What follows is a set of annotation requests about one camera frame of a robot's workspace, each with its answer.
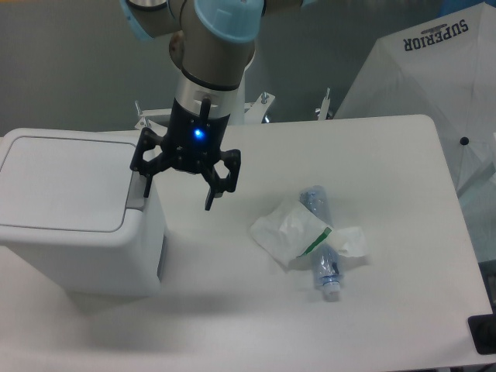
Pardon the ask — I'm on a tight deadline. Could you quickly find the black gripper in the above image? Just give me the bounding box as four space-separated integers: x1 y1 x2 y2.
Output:
129 96 242 212

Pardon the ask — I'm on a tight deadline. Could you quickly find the white push-button trash can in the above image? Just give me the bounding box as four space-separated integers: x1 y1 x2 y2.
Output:
1 129 167 296

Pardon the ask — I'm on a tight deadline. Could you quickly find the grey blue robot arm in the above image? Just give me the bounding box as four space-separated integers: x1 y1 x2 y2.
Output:
120 1 308 210

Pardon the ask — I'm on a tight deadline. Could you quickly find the crumpled white paper wrapper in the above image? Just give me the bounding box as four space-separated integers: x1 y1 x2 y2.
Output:
249 198 369 267

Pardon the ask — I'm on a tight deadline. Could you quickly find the crushed clear plastic bottle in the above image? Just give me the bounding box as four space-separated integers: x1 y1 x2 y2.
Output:
299 185 341 301

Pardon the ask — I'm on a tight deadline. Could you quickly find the white Superior umbrella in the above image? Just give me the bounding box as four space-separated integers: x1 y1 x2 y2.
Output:
333 3 496 233

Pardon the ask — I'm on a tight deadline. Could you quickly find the black device at table edge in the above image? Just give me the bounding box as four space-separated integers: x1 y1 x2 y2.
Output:
467 314 495 355

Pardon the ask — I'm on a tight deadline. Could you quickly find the white metal base frame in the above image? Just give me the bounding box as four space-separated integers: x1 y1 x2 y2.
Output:
134 88 334 129

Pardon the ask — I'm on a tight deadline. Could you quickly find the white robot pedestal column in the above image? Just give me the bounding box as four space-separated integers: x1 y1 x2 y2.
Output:
169 31 256 122

